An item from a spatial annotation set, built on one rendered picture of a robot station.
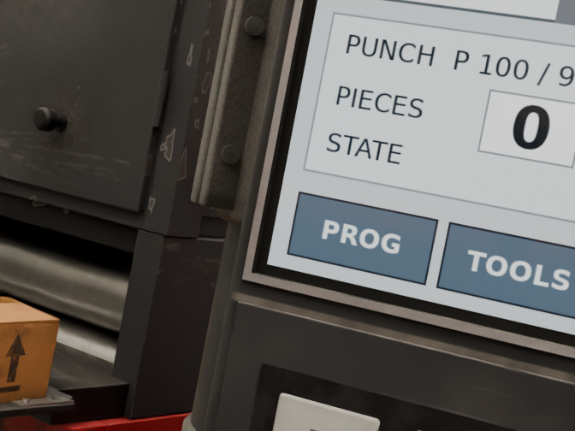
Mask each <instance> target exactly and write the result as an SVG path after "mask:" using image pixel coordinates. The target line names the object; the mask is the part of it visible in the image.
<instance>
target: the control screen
mask: <svg viewBox="0 0 575 431"><path fill-rule="evenodd" d="M489 89H492V90H497V91H503V92H513V93H519V94H525V95H530V96H536V97H546V98H552V99H557V100H563V101H568V102H574V103H575V0H317V7H316V12H315V17H314V21H313V26H312V30H311V39H310V43H309V48H308V52H307V58H306V62H305V70H304V75H303V79H302V84H301V88H300V93H299V101H298V106H297V110H296V116H295V120H294V124H293V132H292V138H291V142H290V146H289V151H288V156H287V164H286V168H285V174H284V178H283V182H282V190H281V196H280V200H279V204H278V209H277V214H276V222H275V226H274V232H273V236H272V240H271V245H270V254H269V258H268V262H267V264H269V265H274V266H277V267H281V268H285V269H291V270H296V271H299V272H303V273H307V274H311V275H318V276H322V277H325V278H330V279H333V280H340V281H344V282H347V283H352V284H355V285H359V286H366V287H369V288H374V289H377V290H381V291H385V292H392V293H396V294H399V295H404V296H407V297H411V298H418V299H422V300H426V301H430V302H433V303H438V304H444V305H448V306H452V307H455V308H460V309H463V310H470V311H474V312H477V313H482V314H485V315H489V316H496V317H500V318H504V319H508V320H511V321H516V322H522V323H526V324H530V325H533V326H538V327H541V328H548V329H552V330H555V331H560V332H563V333H568V334H574V335H575V163H574V167H573V168H565V167H560V166H555V165H550V164H546V163H540V162H532V161H526V160H521V159H517V158H511V157H507V156H497V155H493V154H488V153H482V152H478V151H477V148H478V144H479V139H480V135H481V131H482V126H483V118H484V114H485V110H486V105H487V101H488V96H489Z"/></svg>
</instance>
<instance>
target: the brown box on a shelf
mask: <svg viewBox="0 0 575 431"><path fill-rule="evenodd" d="M59 321H60V319H58V318H56V317H54V316H51V315H48V314H46V313H44V312H42V311H40V310H36V309H34V308H33V307H30V306H28V305H26V304H23V303H22V302H19V301H17V300H15V299H12V298H10V297H0V418H6V417H15V416H30V415H38V414H47V413H55V412H64V411H71V410H74V400H73V397H72V396H70V395H67V394H66V393H62V392H60V391H57V390H56V389H54V388H51V387H48V384H49V379H50V370H51V365H52V360H53V356H54V350H55V346H56V337H57V332H58V328H59Z"/></svg>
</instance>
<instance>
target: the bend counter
mask: <svg viewBox="0 0 575 431"><path fill-rule="evenodd" d="M477 151H478V152H482V153H488V154H493V155H497V156H507V157H511V158H517V159H521V160H526V161H532V162H540V163H546V164H550V165H555V166H560V167H565V168H573V167H574V163H575V103H574V102H568V101H563V100H557V99H552V98H546V97H536V96H530V95H525V94H519V93H513V92H503V91H497V90H492V89H489V96H488V101H487V105H486V110H485V114H484V118H483V126H482V131H481V135H480V139H479V144H478V148H477Z"/></svg>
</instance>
